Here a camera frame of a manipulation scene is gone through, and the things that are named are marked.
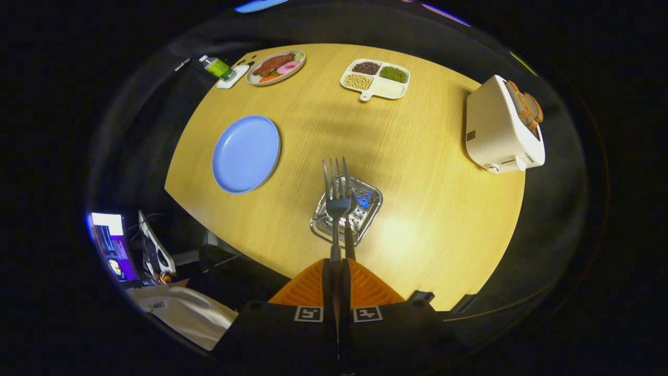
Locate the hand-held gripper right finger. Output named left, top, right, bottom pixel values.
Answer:
left=340, top=258, right=465, bottom=366

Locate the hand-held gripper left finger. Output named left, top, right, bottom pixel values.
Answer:
left=211, top=258, right=338, bottom=366

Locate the metal spoon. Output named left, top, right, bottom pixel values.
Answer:
left=343, top=191, right=361, bottom=261

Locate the metal fork with brown handle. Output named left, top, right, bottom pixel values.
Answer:
left=322, top=157, right=353, bottom=262

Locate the white cloth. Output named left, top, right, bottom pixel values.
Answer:
left=127, top=285, right=239, bottom=351

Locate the perforated metal basket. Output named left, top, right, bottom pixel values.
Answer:
left=309, top=176, right=384, bottom=248

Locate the white laptop stand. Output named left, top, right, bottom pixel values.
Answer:
left=138, top=210, right=177, bottom=276

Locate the blue plate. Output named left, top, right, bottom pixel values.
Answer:
left=211, top=115, right=281, bottom=194

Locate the computer monitor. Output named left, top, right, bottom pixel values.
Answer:
left=90, top=211, right=139, bottom=283

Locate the white toaster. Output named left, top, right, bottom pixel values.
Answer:
left=466, top=75, right=546, bottom=174

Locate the white divided dish with beans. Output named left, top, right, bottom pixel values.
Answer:
left=340, top=58, right=411, bottom=101

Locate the white square coaster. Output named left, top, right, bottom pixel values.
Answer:
left=217, top=64, right=250, bottom=89

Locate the toasted bread slice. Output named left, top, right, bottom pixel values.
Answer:
left=505, top=80, right=533, bottom=123
left=522, top=92, right=544, bottom=131

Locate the plate of meat and vegetables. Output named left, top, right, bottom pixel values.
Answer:
left=246, top=50, right=306, bottom=86

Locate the green drink bottle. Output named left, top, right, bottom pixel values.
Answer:
left=198, top=55, right=236, bottom=81

